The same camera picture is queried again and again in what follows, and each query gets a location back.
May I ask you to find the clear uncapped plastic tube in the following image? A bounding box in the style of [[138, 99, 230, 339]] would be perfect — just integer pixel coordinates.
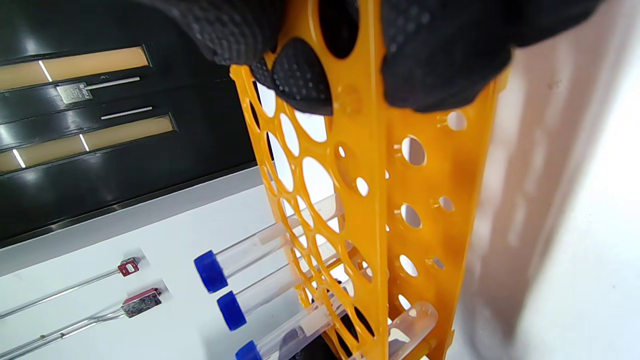
[[387, 300, 439, 360]]

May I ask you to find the grey red sensor with wires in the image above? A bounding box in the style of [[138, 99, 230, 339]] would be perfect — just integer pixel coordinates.
[[0, 287, 164, 360]]

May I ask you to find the person's left hand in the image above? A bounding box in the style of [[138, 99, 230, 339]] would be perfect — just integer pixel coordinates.
[[285, 295, 375, 360]]

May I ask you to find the clear tube with blue cap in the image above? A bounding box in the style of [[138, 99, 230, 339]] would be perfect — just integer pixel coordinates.
[[235, 287, 351, 360], [194, 194, 347, 294], [216, 250, 348, 332]]

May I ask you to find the orange test tube rack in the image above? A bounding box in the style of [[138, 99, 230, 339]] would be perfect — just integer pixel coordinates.
[[229, 0, 511, 360]]

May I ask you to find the person's right hand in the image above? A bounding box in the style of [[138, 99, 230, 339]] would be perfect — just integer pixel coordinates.
[[135, 0, 601, 116]]

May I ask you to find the small red sensor with wire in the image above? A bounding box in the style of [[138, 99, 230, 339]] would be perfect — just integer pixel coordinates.
[[0, 257, 141, 321]]

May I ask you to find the black glossy panel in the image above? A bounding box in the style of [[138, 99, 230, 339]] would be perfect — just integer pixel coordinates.
[[0, 0, 261, 249]]

